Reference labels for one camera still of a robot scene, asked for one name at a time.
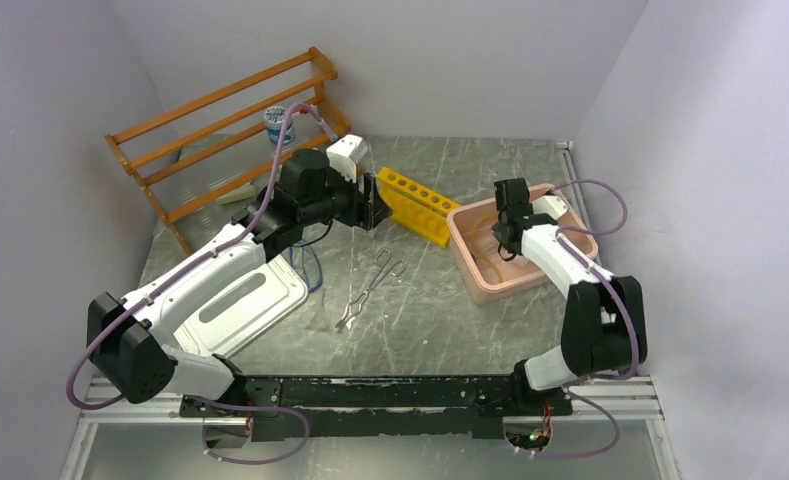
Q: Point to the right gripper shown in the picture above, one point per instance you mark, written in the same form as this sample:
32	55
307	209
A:
494	229

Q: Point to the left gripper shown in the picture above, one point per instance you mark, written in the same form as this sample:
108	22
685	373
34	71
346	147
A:
368	210

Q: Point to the pink plastic bin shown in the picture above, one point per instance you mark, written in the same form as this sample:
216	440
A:
551	253

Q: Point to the yellow test tube rack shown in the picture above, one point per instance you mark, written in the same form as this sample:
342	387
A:
416	207

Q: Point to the blue safety goggles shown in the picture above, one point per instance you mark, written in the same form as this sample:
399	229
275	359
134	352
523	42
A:
306	263

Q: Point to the white metal tray lid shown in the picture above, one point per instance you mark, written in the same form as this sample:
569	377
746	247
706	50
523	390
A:
243	311

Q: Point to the tan rubber tubing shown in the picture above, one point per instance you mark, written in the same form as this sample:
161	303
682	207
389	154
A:
479	252

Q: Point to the white plastic packet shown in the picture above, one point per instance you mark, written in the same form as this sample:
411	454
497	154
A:
523	262

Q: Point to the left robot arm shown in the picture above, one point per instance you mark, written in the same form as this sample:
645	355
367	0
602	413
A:
128	340

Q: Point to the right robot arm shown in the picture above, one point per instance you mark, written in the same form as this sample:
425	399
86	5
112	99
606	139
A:
603	331

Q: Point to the orange wooden shelf rack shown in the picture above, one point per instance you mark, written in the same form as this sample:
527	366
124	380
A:
185	158

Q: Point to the blue white jar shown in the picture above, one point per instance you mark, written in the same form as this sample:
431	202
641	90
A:
274	119

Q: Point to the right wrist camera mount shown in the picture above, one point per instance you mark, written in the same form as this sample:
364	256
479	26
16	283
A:
554	206

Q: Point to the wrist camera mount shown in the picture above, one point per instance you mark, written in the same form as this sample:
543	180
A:
554	206
345	155

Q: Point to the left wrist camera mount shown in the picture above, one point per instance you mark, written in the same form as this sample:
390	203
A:
345	155

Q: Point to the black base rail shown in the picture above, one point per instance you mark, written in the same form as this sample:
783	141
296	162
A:
285	407

